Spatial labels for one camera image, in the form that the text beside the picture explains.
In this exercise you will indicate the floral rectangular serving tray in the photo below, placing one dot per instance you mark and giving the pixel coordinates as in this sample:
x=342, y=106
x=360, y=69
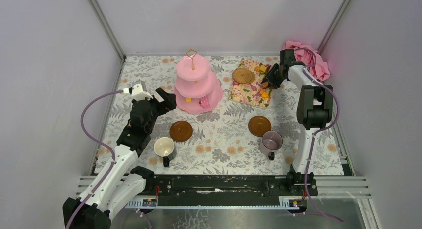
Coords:
x=250, y=93

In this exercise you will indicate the round woven brown coaster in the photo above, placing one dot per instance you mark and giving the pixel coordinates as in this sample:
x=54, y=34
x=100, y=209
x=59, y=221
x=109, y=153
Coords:
x=242, y=75

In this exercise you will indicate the brown saucer right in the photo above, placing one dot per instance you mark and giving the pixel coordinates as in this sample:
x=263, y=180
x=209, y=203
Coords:
x=259, y=125

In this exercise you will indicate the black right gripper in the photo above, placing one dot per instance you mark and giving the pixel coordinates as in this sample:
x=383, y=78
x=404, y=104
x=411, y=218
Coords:
x=273, y=84

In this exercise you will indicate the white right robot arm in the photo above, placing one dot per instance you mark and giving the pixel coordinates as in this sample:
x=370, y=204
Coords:
x=314, y=111

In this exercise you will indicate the brown saucer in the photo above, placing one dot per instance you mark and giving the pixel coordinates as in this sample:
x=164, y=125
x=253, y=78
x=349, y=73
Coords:
x=181, y=131
x=259, y=125

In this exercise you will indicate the brown saucer left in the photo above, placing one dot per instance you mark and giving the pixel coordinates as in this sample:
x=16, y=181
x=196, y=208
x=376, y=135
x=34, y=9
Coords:
x=181, y=131

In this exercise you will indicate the crumpled pink cloth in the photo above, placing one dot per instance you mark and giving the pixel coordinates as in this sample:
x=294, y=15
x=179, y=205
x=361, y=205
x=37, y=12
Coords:
x=306, y=54

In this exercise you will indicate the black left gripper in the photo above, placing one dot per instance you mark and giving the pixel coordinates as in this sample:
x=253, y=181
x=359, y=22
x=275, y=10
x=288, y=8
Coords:
x=158, y=103

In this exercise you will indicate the mauve mug black handle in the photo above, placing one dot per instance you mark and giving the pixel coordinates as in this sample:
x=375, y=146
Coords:
x=270, y=143

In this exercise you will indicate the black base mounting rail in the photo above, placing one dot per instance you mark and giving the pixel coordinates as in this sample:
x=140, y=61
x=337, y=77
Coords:
x=219, y=191

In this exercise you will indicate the pink three-tier cake stand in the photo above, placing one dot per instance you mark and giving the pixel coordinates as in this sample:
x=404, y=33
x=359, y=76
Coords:
x=196, y=80

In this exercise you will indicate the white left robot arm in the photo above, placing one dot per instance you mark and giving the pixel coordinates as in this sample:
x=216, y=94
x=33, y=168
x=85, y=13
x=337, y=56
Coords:
x=107, y=194

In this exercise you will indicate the cream mug black handle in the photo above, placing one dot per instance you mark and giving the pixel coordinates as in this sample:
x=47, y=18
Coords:
x=165, y=149

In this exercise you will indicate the round orange cookie toy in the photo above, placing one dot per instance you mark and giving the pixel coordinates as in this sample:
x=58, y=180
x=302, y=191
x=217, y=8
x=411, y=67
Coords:
x=262, y=68

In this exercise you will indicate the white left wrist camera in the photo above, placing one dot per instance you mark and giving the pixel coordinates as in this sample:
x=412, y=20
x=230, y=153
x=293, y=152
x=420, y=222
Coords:
x=138, y=92

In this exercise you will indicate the pink cake slice toy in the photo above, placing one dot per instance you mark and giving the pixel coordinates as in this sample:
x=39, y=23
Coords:
x=204, y=103

